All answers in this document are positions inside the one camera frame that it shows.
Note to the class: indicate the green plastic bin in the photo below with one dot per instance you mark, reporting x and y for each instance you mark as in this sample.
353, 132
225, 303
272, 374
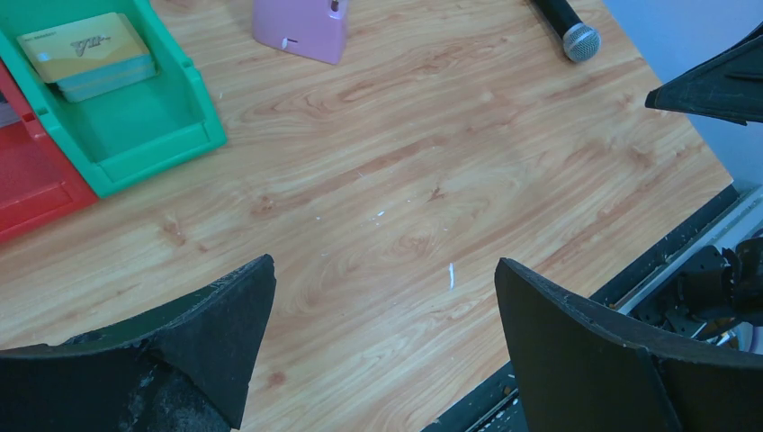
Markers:
120, 138

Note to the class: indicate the black silver microphone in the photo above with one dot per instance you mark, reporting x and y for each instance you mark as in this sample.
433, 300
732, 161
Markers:
580, 42

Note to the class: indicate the gold card stack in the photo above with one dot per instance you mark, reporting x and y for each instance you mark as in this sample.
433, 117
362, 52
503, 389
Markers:
89, 57

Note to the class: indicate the pink metronome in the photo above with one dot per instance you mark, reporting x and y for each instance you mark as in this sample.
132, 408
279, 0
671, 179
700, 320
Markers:
313, 29

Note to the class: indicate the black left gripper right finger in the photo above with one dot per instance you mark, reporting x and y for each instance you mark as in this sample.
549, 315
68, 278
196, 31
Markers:
581, 366

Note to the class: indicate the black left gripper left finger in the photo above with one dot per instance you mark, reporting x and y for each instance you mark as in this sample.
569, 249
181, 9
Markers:
182, 366

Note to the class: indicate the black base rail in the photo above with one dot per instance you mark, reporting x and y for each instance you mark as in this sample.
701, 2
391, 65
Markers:
701, 281

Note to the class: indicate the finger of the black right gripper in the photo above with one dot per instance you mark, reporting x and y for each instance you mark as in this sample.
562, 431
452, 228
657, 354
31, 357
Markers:
727, 87

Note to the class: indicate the red plastic bin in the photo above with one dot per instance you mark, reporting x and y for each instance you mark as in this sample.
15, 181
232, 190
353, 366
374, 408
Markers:
38, 183

